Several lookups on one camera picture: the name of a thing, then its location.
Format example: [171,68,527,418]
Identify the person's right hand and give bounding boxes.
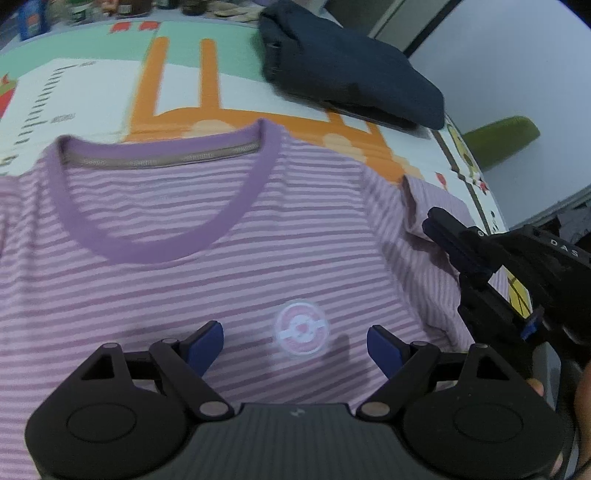
[526,364,591,476]

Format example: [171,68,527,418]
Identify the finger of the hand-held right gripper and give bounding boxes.
[422,220,490,282]
[427,207,504,266]

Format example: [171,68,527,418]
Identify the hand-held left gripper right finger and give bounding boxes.
[358,324,509,421]

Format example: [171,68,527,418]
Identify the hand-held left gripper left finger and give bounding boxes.
[78,320,234,422]

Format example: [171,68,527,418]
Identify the blue can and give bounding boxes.
[18,0,48,40]

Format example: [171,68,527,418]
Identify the purple striped t-shirt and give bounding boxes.
[0,119,511,480]

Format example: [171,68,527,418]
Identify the printed play mat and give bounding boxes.
[0,7,534,324]

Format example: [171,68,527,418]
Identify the folded navy garment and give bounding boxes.
[257,0,446,132]

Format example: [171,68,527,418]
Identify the green chair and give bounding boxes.
[463,115,541,171]

